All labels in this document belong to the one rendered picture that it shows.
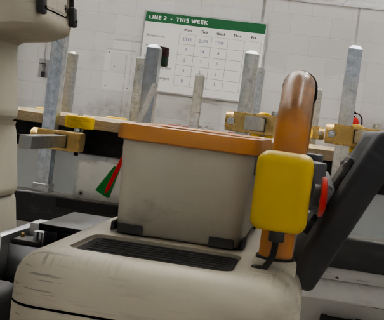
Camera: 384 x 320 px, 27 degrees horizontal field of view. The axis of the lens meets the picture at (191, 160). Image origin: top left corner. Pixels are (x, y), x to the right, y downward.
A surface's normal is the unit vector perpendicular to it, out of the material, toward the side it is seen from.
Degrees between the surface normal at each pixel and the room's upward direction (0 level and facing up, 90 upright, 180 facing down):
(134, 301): 81
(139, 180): 92
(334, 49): 90
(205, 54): 90
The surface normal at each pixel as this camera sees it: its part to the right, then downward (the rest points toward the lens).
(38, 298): -0.15, 0.04
